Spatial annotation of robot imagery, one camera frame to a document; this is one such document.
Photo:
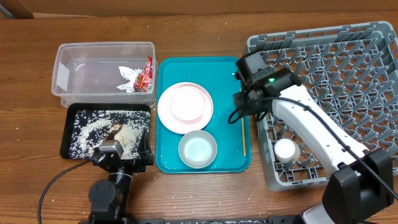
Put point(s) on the white paper cup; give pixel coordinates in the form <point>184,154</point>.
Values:
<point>285,150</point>

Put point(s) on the pink plate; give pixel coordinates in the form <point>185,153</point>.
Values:
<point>176,125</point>

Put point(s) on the grey bowl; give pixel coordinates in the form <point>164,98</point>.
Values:
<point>197,149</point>

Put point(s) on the clear plastic bin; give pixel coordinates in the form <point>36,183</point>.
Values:
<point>95,72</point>

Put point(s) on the red snack wrapper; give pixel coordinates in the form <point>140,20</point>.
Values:
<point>143,81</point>

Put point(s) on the black plastic tray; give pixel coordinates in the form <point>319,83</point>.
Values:
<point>75,107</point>

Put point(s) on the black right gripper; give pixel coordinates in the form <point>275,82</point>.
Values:
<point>241,101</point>

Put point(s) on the rice and food waste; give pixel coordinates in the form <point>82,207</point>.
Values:
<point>91,127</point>

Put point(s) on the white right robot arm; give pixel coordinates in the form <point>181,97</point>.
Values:
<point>360,183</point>

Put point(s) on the white tissue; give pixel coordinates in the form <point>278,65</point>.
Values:
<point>130,75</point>

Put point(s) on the teal plastic tray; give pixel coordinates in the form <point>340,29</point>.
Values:
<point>214,74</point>

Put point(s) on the wooden chopstick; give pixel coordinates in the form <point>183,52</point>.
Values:
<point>243,137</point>

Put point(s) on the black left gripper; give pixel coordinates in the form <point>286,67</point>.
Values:
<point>145,157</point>

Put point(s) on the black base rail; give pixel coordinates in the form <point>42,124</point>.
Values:
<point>272,219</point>

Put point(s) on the grey plastic dish rack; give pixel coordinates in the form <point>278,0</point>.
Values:
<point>351,73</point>

